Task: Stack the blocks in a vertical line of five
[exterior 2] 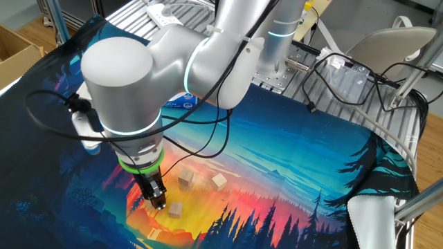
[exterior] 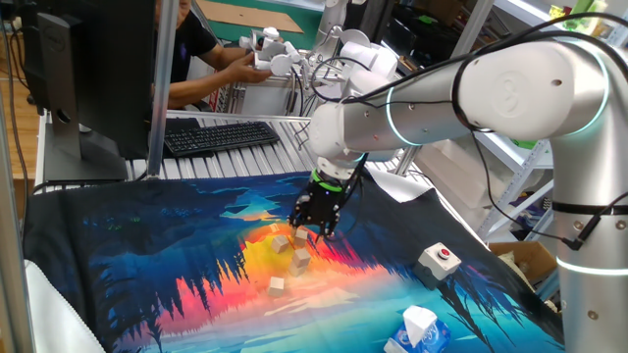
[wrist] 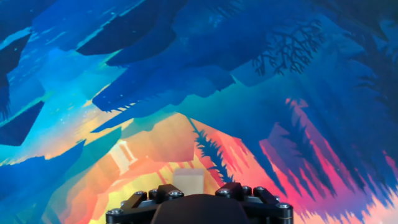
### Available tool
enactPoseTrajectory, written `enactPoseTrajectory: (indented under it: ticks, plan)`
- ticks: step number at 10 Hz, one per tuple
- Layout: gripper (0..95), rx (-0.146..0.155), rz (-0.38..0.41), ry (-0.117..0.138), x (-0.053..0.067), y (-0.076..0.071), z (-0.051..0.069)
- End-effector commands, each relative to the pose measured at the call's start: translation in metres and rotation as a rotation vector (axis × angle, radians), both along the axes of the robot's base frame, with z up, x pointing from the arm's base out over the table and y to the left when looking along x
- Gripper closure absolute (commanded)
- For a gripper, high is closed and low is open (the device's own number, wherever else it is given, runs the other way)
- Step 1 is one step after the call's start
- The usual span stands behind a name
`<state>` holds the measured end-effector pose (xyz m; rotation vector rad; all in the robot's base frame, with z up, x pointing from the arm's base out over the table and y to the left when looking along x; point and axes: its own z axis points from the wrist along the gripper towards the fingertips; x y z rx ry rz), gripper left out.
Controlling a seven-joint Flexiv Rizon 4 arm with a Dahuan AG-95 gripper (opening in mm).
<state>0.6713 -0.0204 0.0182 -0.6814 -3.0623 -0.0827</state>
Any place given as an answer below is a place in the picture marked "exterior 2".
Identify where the white power strip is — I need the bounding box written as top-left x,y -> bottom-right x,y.
145,2 -> 184,28

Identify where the beige plastic chair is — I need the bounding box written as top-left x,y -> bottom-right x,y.
313,15 -> 437,77

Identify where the black USB cable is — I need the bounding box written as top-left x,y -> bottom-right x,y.
301,51 -> 443,114

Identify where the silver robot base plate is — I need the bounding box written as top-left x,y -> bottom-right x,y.
252,67 -> 305,94

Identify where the green flange ring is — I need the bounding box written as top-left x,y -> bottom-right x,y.
117,148 -> 165,175

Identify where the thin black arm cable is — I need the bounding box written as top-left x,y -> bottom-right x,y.
161,79 -> 233,179

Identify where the brown cardboard box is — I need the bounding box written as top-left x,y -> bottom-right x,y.
0,24 -> 46,91

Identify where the blue white tissue pack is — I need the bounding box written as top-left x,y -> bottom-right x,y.
162,92 -> 199,111

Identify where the silver metal cylinder connector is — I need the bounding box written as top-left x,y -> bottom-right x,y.
285,57 -> 311,73

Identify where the grey cable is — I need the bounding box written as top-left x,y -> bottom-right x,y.
330,88 -> 418,177

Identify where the yellowish flat board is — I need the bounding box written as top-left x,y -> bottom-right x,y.
292,0 -> 333,42

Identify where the aluminium frame post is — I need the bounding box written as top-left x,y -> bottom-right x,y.
390,33 -> 443,108
394,179 -> 443,225
44,0 -> 72,46

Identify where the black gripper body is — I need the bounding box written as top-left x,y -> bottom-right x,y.
133,167 -> 164,190

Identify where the clear plastic bag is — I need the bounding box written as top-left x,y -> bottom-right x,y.
316,46 -> 371,104

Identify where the sunset forest printed cloth mat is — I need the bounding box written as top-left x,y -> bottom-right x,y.
0,13 -> 422,249

